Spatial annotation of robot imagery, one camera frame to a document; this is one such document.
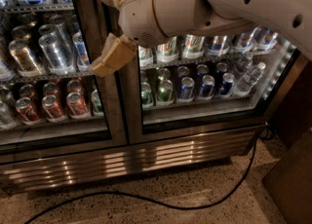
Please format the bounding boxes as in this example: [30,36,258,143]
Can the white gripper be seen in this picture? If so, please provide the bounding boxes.
[88,0,169,77]

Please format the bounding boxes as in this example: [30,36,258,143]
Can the glass fridge door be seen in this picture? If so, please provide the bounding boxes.
[120,25,304,143]
[0,0,117,166]

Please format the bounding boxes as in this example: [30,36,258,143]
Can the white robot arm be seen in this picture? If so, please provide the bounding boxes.
[88,0,312,77]

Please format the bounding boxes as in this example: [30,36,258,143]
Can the stainless steel fridge cabinet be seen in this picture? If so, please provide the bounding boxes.
[0,0,303,197]

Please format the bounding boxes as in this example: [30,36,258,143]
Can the white green soda can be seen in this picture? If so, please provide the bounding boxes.
[156,37,178,63]

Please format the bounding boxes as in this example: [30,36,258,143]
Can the white citrus soda can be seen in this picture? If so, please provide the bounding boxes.
[182,35,205,59]

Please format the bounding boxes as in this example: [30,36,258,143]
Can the red cola can front right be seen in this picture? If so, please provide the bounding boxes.
[66,93,90,119]

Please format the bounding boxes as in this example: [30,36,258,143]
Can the red cola can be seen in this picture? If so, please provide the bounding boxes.
[16,97,43,125]
[66,93,90,119]
[42,94,66,122]

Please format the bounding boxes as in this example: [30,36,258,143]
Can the blue Pepsi can left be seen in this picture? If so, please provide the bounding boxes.
[177,77,195,102]

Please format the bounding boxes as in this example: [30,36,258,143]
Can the blue pepsi can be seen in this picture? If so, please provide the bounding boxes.
[197,75,215,100]
[217,73,235,97]
[177,77,195,102]

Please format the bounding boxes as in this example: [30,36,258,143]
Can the gold drink can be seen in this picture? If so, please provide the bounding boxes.
[9,39,45,77]

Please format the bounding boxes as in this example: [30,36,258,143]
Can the red cola can front middle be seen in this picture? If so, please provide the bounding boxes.
[42,94,66,122]

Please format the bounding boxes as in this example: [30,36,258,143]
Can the silver blue tall can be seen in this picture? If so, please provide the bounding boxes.
[208,35,227,56]

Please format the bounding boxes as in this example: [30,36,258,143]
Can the blue Pepsi can middle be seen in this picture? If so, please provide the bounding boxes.
[197,75,215,100]

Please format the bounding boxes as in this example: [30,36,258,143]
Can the red cola can front left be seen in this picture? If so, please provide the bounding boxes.
[16,97,43,125]

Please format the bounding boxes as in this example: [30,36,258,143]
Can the blue Pepsi can right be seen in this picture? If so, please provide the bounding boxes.
[217,73,235,97]

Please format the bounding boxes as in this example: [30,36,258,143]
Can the clear water bottle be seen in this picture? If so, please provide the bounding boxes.
[233,62,266,96]

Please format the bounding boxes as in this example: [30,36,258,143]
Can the brown cardboard box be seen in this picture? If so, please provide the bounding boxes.
[263,131,312,224]

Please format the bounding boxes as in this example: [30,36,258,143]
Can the black power cable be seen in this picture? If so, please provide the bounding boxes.
[24,126,276,224]

